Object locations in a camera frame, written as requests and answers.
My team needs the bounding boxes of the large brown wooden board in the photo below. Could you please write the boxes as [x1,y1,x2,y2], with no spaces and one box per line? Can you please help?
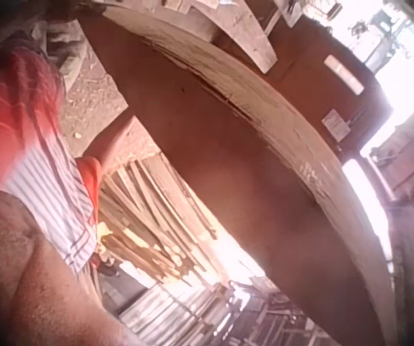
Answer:
[79,1,400,346]

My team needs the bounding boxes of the pile of wooden strips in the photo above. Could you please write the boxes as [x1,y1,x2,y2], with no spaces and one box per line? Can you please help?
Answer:
[97,158,232,288]

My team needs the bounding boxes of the small white paper notice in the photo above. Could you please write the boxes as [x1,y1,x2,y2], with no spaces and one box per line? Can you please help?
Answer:
[321,109,351,142]

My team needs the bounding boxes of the corrugated metal sheet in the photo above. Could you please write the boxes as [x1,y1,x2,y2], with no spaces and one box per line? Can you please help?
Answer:
[115,280,237,346]

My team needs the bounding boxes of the wide pale wooden plank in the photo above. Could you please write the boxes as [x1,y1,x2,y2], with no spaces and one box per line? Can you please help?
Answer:
[192,0,278,74]

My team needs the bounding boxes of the heap of wooden frames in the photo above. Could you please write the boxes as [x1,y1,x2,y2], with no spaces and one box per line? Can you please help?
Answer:
[224,275,341,346]

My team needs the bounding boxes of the long pale wooden plank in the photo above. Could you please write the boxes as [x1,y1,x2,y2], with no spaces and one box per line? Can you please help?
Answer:
[102,0,226,41]

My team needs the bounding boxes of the curled white paper sheet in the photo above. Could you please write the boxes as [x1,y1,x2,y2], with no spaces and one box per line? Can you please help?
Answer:
[281,0,307,28]

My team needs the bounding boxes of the person's legs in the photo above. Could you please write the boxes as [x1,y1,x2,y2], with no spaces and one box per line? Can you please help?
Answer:
[43,19,89,91]

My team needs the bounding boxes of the dark metal machine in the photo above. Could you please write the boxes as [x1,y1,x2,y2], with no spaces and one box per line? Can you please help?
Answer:
[350,9,412,71]

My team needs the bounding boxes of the white oblong wall label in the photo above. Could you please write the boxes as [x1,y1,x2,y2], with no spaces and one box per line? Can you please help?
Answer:
[323,53,366,96]

